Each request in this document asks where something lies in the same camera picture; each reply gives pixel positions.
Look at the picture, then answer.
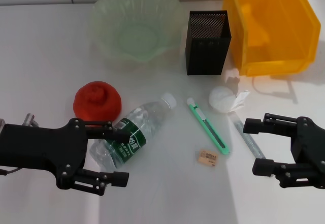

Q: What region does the green utility knife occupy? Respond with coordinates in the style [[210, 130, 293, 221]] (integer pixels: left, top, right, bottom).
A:
[[186, 97, 231, 155]]

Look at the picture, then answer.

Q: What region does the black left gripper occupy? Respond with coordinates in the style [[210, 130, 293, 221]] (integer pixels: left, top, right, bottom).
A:
[[0, 118, 130, 197]]

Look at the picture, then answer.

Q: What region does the green glass fruit plate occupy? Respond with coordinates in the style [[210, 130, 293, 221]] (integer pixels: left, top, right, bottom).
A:
[[87, 0, 186, 63]]

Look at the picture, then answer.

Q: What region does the small beige eraser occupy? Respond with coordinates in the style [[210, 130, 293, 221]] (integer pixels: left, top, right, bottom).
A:
[[198, 149, 218, 164]]

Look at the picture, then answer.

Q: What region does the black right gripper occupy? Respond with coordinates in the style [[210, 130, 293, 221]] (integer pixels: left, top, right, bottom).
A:
[[243, 113, 325, 189]]

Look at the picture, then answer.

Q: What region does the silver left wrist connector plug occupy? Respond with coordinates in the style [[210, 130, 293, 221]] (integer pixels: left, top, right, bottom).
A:
[[24, 113, 39, 127]]

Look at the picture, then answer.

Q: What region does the yellow plastic bin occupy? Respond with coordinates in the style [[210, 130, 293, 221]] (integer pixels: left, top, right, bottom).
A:
[[222, 0, 321, 77]]

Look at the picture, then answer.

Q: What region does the black mesh pen holder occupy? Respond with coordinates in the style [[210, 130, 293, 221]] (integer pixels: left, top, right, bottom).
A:
[[185, 10, 232, 76]]

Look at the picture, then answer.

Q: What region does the grey metal file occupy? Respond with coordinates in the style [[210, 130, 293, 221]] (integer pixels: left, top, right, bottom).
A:
[[227, 112, 267, 160]]

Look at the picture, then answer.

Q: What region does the small white paper scrap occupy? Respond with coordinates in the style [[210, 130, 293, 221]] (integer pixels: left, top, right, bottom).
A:
[[224, 68, 241, 88]]

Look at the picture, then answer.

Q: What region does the white paper ball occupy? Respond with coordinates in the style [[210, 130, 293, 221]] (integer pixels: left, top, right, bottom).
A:
[[209, 85, 251, 113]]

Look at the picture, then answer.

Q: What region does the red-orange fruit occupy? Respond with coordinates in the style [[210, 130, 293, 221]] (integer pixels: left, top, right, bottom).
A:
[[73, 81, 122, 121]]

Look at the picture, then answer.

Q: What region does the clear bottle with green label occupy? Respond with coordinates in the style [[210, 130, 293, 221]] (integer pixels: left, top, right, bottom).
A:
[[88, 92, 177, 170]]

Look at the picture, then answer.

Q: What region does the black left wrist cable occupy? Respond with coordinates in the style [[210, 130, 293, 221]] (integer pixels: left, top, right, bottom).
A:
[[0, 167, 20, 176]]

